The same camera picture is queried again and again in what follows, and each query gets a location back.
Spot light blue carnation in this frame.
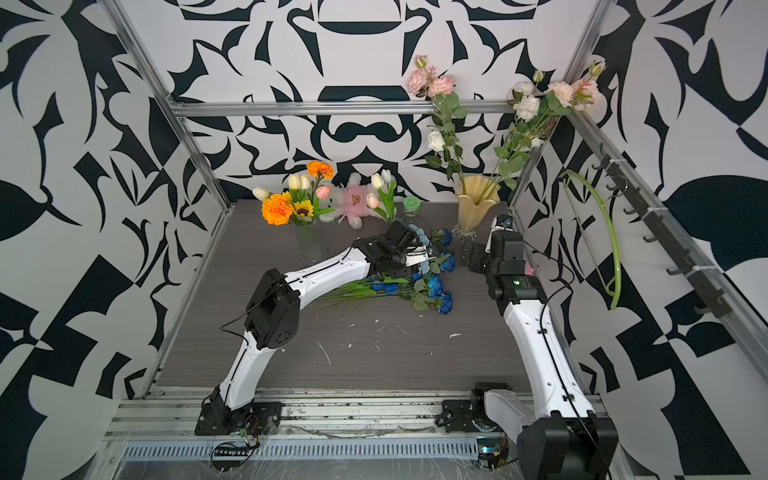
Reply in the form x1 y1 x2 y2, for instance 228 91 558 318
414 239 435 276
408 224 431 248

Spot blue rose from sunflower bouquet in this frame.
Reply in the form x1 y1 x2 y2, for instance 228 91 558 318
435 229 453 246

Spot blue rose low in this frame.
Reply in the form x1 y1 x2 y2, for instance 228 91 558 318
411 293 453 315

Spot yellow wavy glass vase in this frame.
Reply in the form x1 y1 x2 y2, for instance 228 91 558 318
453 175 500 240

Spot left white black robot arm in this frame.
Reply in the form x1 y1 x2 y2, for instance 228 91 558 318
201 221 434 431

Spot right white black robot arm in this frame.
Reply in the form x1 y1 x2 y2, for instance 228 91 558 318
470 227 618 479

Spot clear glass vase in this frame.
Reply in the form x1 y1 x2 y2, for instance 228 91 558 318
297 223 328 265

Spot tulip bouquet blue white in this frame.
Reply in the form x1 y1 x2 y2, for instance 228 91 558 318
366 169 398 224

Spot white teddy bear pink shirt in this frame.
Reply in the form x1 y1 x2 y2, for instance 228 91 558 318
319 173 370 230

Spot mixed sunflower bouquet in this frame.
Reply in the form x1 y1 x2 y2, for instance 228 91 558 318
252 161 337 226

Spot pink and white flower bouquet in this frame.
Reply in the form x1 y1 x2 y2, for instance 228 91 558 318
406 55 607 195

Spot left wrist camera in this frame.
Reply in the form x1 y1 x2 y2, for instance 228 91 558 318
404 245 431 267

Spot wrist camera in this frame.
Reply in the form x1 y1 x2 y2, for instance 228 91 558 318
485 214 514 253
404 245 431 267

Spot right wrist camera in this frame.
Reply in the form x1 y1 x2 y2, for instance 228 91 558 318
485 214 514 253

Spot green curved hose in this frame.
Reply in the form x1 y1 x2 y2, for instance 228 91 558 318
560 169 623 311

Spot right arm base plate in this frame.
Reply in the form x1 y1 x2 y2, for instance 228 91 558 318
435 400 498 433

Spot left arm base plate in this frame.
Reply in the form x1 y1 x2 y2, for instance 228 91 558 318
194 401 284 436

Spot black hook rail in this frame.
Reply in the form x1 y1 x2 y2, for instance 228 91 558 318
593 143 735 319

